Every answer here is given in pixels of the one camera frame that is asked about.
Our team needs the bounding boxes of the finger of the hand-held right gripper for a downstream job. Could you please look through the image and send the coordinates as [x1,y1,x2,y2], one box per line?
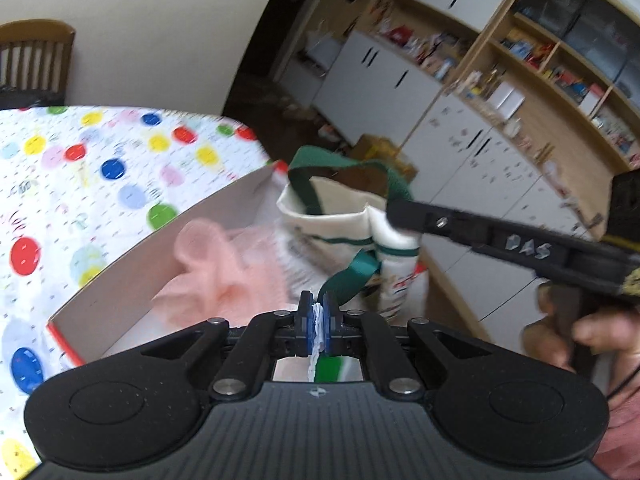
[385,199,497,254]

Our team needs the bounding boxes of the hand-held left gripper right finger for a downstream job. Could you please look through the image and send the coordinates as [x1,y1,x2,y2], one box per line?
[320,292,506,402]

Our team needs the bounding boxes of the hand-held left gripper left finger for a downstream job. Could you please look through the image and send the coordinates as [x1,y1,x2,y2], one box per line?
[141,305,321,402]

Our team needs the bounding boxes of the cream tote bag green handles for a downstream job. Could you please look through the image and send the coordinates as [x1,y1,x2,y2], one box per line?
[276,145,431,386]

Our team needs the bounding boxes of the pink cloth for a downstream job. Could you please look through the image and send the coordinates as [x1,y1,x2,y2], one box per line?
[151,217,296,333]

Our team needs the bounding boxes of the red and white cardboard box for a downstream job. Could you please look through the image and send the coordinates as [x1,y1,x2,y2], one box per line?
[46,160,366,385]

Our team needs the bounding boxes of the person's right forearm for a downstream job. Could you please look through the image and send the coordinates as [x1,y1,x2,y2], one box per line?
[595,360,640,480]

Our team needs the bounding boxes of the person's right hand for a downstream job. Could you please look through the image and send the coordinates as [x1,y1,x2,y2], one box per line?
[522,280,640,377]

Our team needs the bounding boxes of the golden cardboard box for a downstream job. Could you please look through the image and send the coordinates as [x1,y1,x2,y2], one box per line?
[350,133,418,183]

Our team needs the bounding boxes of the clutter of small counter items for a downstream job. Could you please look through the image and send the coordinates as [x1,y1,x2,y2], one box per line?
[370,0,481,96]

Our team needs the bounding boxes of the row of colourful shelf boxes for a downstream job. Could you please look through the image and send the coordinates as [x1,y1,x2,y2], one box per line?
[500,25,621,116]

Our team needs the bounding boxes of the white plastic bag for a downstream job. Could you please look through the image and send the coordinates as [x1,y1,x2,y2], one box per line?
[305,20,346,68]

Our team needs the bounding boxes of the grey storage bins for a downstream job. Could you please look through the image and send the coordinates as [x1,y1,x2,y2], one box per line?
[515,0,640,96]

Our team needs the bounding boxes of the balloon print tablecloth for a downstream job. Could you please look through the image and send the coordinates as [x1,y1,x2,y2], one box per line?
[0,105,273,466]

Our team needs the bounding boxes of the brown wooden chair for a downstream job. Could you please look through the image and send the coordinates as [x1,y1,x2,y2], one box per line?
[0,20,76,109]

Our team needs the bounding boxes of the dark cloth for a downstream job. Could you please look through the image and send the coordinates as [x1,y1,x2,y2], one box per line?
[0,84,66,109]

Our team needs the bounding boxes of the white and wood wall cabinet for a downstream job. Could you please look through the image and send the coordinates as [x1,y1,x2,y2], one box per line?
[272,0,640,341]

